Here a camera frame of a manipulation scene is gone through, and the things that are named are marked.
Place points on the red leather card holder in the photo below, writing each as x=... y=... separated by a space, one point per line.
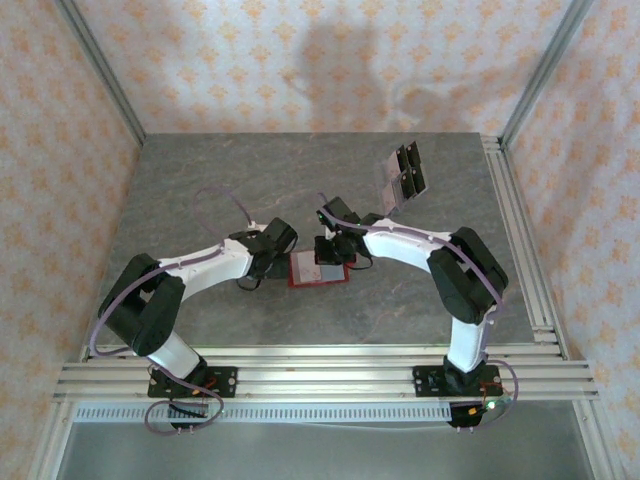
x=332 y=283

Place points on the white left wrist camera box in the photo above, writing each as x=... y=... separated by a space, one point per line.
x=257 y=228

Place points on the black card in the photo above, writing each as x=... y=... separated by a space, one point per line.
x=414 y=151
x=406 y=182
x=401 y=154
x=420 y=180

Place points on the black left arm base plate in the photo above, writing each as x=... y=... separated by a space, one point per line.
x=225 y=382

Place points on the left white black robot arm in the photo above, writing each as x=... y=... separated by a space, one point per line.
x=145 y=310

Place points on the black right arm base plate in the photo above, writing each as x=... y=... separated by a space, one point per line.
x=425 y=380

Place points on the aluminium side rail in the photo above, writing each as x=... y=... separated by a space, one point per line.
x=507 y=200

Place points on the grey metal panel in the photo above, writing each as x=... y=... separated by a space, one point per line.
x=325 y=455

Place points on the wide aluminium mounting rail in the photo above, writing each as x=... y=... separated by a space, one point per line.
x=325 y=375

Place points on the clear acrylic card stand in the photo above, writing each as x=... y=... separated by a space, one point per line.
x=400 y=195

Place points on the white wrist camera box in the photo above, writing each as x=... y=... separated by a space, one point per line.
x=257 y=228
x=329 y=233

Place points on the black right controller clamp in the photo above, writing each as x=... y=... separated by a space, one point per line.
x=465 y=415

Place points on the short aluminium frame leg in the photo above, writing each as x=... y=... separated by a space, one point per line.
x=50 y=450
x=595 y=445

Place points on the orange patterned white cloth backdrop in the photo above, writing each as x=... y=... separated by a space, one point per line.
x=320 y=50

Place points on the black left controller clamp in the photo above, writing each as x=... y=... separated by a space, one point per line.
x=187 y=411

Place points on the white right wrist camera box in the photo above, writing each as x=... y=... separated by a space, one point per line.
x=329 y=233

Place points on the black controller clamp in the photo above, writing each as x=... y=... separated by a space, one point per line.
x=187 y=411
x=465 y=415

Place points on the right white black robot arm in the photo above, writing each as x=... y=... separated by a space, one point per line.
x=465 y=275

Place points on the slanted aluminium frame post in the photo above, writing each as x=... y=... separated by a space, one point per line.
x=546 y=67
x=101 y=67

